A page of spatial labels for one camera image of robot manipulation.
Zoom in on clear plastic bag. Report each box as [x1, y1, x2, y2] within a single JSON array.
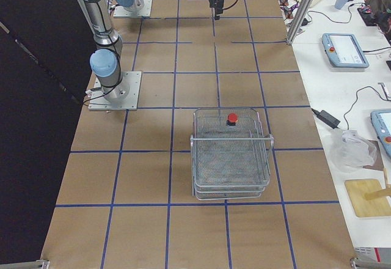
[[329, 129, 378, 172]]

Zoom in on far blue teach pendant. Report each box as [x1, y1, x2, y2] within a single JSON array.
[[321, 33, 369, 69]]

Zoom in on aluminium frame post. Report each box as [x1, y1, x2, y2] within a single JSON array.
[[286, 0, 313, 45]]

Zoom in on silver wire mesh shelf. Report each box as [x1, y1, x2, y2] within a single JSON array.
[[190, 108, 274, 201]]

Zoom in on near blue teach pendant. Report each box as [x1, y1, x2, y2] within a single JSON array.
[[370, 109, 391, 157]]

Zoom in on red emergency stop button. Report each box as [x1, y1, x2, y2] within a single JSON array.
[[227, 112, 238, 126]]

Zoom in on brown paper table cover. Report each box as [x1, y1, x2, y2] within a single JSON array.
[[42, 0, 354, 268]]

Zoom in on blue teach pendant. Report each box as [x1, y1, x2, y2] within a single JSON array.
[[321, 33, 369, 69], [370, 109, 391, 157]]

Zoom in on black power adapter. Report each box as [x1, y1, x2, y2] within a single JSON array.
[[312, 109, 340, 129]]

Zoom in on wooden board stand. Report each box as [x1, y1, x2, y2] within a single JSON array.
[[345, 168, 390, 218]]

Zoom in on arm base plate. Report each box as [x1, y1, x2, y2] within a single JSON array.
[[87, 71, 142, 111], [114, 0, 153, 18]]

